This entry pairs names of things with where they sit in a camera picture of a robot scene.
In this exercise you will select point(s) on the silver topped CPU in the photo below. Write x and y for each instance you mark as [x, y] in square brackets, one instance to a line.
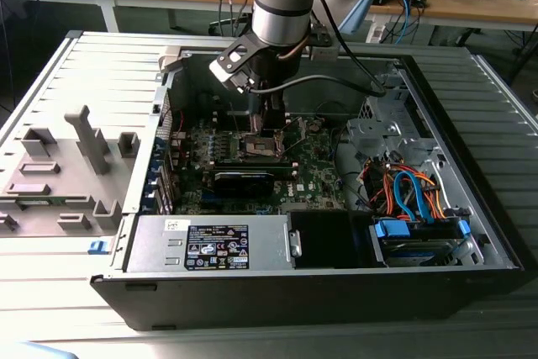
[255, 123]

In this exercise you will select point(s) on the CPU socket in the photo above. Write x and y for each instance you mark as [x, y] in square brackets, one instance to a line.
[260, 151]

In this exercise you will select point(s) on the blue expansion slot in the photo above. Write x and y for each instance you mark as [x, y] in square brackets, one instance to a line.
[208, 199]

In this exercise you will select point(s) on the round coin battery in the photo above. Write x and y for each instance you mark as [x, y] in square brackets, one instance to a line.
[314, 125]

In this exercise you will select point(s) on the green motherboard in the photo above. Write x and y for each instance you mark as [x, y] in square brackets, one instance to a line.
[315, 174]

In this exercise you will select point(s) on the black graphics card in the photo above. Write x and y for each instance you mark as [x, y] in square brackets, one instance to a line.
[239, 184]

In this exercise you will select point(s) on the metal drive cage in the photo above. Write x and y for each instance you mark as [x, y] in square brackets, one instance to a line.
[378, 130]

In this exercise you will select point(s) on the beige case latch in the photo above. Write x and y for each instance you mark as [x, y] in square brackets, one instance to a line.
[170, 58]

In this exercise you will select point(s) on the pale blue teach pendant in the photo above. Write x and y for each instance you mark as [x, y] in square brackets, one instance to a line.
[359, 8]

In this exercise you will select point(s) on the grey power supply unit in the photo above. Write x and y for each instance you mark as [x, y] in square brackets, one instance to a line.
[155, 245]

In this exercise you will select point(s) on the black open PC case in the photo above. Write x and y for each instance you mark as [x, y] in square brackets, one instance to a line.
[252, 300]

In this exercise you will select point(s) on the hard disk in blue carrier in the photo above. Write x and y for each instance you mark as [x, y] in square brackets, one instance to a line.
[416, 251]

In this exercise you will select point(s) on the grey parts rack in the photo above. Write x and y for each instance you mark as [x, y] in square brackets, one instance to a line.
[63, 153]

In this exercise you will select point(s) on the blue case latch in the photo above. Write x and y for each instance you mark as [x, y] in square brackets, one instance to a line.
[96, 246]

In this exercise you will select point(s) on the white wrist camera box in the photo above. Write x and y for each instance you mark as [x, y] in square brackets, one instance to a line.
[227, 75]

